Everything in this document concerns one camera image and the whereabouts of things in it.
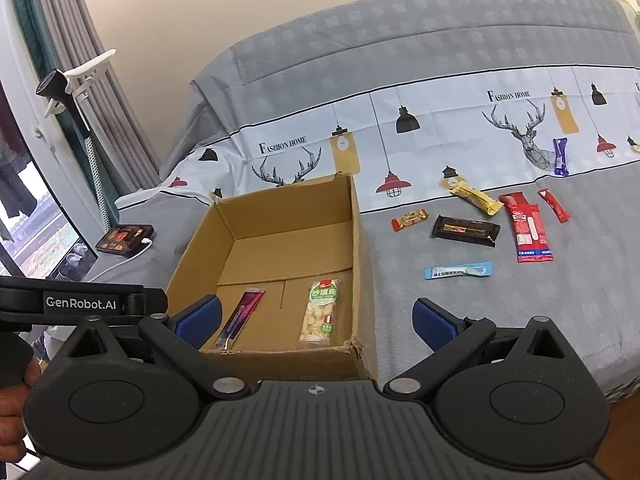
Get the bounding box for yellow snack packet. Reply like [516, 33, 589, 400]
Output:
[449, 182, 504, 217]

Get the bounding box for cardboard box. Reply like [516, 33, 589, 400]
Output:
[162, 171, 378, 383]

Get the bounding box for light blue snack packet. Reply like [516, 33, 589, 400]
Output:
[424, 260, 493, 280]

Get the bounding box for white window frame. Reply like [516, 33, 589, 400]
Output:
[0, 0, 101, 271]

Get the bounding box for large red wafer packet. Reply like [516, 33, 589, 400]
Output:
[511, 203, 554, 264]

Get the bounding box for small orange snack bar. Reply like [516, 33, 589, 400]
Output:
[391, 209, 431, 232]

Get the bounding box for dark hanging clothes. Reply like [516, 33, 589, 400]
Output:
[0, 135, 38, 221]

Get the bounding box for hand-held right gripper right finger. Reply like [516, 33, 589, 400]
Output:
[382, 297, 581, 402]

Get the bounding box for clear peanut snack packet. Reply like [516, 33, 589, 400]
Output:
[298, 277, 341, 351]

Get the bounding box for white charging cable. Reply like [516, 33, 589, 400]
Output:
[82, 238, 153, 283]

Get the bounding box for grey curtain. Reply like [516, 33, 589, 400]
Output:
[50, 0, 161, 196]

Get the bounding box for thin red snack stick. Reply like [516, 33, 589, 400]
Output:
[537, 188, 571, 224]

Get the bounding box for person's left hand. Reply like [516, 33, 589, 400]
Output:
[0, 358, 43, 461]

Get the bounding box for purple snack packet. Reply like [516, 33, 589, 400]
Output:
[552, 137, 571, 177]

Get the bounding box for pink snack stick packet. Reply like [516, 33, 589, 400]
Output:
[214, 287, 266, 352]

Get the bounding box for dark brown chocolate bar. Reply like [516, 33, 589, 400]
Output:
[431, 214, 502, 248]

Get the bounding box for green curtain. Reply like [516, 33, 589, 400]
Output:
[5, 0, 121, 226]

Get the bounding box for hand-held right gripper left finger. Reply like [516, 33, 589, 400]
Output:
[60, 294, 252, 402]

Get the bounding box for small red wafer packet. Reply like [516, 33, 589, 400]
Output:
[499, 191, 530, 221]

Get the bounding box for grey printed bed sheet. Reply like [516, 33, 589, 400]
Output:
[82, 0, 640, 401]

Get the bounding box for black smartphone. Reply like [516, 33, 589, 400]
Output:
[95, 223, 155, 256]

